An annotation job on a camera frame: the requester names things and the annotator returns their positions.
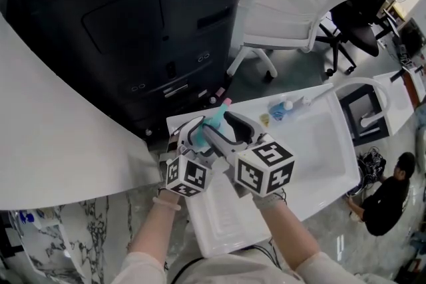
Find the black office chair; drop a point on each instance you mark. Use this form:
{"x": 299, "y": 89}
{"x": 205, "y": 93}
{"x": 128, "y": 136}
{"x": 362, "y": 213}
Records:
{"x": 362, "y": 26}

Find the white mesh office chair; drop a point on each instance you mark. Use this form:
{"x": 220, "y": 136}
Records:
{"x": 286, "y": 10}

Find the person's beige clothing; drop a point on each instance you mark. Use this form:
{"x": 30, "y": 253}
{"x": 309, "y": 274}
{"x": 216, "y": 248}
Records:
{"x": 233, "y": 271}

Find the person's right forearm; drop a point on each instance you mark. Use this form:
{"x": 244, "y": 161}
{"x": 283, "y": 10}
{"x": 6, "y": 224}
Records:
{"x": 289, "y": 236}

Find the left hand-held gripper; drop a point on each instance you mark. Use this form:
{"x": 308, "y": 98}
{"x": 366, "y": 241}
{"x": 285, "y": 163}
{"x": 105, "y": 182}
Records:
{"x": 188, "y": 176}

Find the black monitor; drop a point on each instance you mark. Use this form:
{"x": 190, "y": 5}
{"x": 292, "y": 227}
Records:
{"x": 414, "y": 38}

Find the small yellow packet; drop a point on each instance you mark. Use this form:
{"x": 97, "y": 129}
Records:
{"x": 264, "y": 119}

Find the black equipment cabinet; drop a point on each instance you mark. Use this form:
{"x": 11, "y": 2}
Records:
{"x": 133, "y": 26}

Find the marble sink cabinet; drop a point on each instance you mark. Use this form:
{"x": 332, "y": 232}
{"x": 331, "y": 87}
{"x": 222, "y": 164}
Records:
{"x": 93, "y": 229}

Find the small white sink basin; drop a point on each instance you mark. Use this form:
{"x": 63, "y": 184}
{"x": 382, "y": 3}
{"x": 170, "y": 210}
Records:
{"x": 399, "y": 103}

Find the person's left forearm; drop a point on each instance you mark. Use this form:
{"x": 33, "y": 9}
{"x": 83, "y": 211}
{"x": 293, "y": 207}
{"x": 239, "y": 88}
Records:
{"x": 153, "y": 229}

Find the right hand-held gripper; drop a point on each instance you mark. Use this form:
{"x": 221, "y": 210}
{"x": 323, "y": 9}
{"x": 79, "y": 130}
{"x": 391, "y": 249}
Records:
{"x": 263, "y": 169}

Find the steel bowl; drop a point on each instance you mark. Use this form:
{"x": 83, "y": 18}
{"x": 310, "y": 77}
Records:
{"x": 356, "y": 190}

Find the black faucet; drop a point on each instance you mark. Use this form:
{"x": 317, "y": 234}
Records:
{"x": 396, "y": 76}

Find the small blue bottle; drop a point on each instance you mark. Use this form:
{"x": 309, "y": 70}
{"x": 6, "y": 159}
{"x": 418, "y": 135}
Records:
{"x": 278, "y": 109}

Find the black sink stand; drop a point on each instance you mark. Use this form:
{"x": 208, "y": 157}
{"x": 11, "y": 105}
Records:
{"x": 352, "y": 103}

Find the wooden stand with white sink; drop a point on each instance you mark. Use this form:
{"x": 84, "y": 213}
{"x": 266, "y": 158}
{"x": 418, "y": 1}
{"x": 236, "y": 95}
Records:
{"x": 417, "y": 86}

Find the small pink tag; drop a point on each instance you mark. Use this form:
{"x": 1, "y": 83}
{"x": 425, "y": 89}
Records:
{"x": 219, "y": 92}

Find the large white sink basin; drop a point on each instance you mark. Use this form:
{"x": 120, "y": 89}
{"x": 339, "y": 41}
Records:
{"x": 316, "y": 156}

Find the white arched faucet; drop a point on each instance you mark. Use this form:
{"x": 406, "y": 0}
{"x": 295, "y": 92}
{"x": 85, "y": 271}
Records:
{"x": 382, "y": 93}

